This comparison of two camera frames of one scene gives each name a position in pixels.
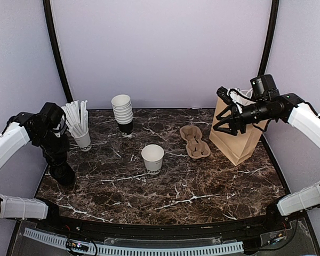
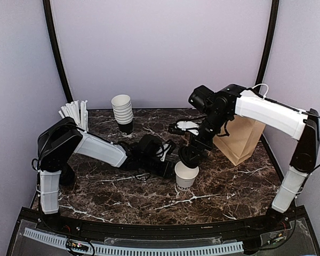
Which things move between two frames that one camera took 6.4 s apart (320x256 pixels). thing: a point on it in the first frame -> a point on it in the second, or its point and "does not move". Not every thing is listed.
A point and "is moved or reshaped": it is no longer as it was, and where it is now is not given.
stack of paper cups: (122, 110) does not move
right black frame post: (269, 39) does not move
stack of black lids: (64, 174) does not move
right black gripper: (236, 116) -> (194, 142)
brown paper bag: (237, 149) does not move
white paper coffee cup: (153, 154) is moved or reshaped
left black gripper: (61, 152) -> (168, 169)
